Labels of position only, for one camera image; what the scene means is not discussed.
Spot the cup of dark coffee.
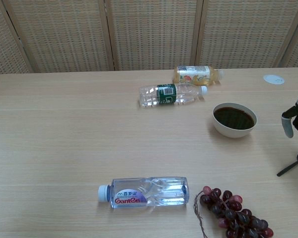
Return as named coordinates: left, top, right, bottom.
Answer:
left=212, top=102, right=258, bottom=138

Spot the orange juice bottle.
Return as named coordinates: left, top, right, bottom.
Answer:
left=173, top=64, right=225, bottom=84

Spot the clear bottle with green label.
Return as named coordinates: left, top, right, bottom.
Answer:
left=138, top=83, right=209, bottom=108

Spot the white round table cap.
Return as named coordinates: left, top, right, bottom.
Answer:
left=263, top=74, right=286, bottom=85

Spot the clear Ganten water bottle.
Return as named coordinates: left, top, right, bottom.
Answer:
left=97, top=176, right=190, bottom=209

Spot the dark red grape bunch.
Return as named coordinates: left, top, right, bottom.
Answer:
left=193, top=185, right=274, bottom=238

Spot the woven bamboo folding screen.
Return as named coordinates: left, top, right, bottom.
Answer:
left=0, top=0, right=298, bottom=77

